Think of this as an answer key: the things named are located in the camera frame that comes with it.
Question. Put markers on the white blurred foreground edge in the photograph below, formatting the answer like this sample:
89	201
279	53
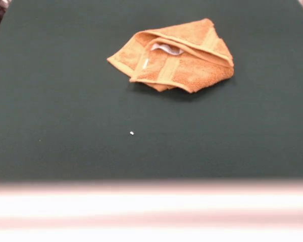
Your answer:
151	211

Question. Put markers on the dark green table cloth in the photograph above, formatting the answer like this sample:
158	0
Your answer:
65	100

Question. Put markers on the orange terry towel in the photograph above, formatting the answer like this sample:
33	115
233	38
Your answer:
194	73

